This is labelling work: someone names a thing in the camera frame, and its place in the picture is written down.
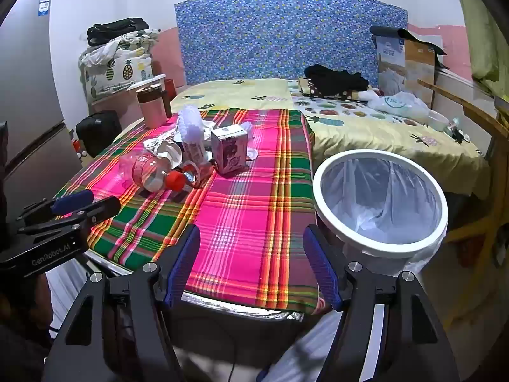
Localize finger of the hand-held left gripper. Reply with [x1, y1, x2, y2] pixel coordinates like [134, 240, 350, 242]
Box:
[18, 196, 121, 247]
[22, 190, 95, 223]

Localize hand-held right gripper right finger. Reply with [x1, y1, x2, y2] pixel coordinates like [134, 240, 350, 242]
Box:
[303, 225, 464, 382]

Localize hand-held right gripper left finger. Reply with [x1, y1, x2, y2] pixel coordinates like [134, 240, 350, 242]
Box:
[42, 224, 201, 382]

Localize red cap plastic bottle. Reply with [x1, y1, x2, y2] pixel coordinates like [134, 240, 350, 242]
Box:
[119, 152, 187, 192]

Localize white round trash bin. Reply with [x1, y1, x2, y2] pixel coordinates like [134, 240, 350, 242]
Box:
[312, 149, 449, 283]

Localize white paper package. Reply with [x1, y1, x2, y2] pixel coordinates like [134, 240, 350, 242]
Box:
[143, 137, 184, 169]

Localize small clear plastic bottle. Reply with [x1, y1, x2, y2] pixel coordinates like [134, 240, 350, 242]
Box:
[181, 159, 214, 188]

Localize strawberry print carton box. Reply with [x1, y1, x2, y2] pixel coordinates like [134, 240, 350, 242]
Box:
[210, 124, 250, 175]

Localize black suitcase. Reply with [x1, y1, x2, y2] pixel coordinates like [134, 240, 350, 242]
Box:
[75, 111, 122, 158]

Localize silver foil table cover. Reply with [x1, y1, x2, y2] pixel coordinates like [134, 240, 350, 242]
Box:
[181, 291, 319, 323]

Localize pink green plaid tablecloth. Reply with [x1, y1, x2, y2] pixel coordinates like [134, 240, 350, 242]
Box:
[53, 107, 332, 315]

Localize clear plastic bin liner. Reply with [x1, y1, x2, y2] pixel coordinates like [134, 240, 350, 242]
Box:
[321, 157, 439, 244]

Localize silver refrigerator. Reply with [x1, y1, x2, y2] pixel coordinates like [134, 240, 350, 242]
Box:
[0, 0, 84, 223]

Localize folded pineapple print quilt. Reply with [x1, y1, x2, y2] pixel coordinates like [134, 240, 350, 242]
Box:
[80, 28, 162, 104]

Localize white fruit print sheet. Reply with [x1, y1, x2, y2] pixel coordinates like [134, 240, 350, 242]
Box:
[287, 80, 432, 126]

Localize black folded clothes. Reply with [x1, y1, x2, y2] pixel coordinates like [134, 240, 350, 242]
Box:
[87, 18, 150, 46]

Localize yellow pineapple print bedsheet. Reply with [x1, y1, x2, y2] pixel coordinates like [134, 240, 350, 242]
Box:
[113, 77, 491, 200]

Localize brown polka dot cloth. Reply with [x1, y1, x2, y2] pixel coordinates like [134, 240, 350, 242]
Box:
[298, 77, 359, 101]

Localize white plastic bag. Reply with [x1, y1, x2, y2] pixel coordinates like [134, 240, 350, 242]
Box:
[368, 91, 432, 122]

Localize clear plastic container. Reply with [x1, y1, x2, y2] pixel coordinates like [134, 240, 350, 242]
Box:
[427, 110, 449, 132]

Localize black clothing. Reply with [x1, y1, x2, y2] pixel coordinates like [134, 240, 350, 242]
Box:
[304, 64, 370, 98]

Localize brown cardboard box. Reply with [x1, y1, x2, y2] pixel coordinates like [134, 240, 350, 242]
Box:
[403, 40, 448, 108]

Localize blue floral headboard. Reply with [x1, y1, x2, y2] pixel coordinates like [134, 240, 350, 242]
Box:
[175, 0, 409, 86]

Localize green curtain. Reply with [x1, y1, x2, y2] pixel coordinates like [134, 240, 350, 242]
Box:
[451, 0, 509, 100]

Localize pink mug with handle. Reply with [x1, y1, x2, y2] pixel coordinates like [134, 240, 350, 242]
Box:
[136, 84, 172, 129]

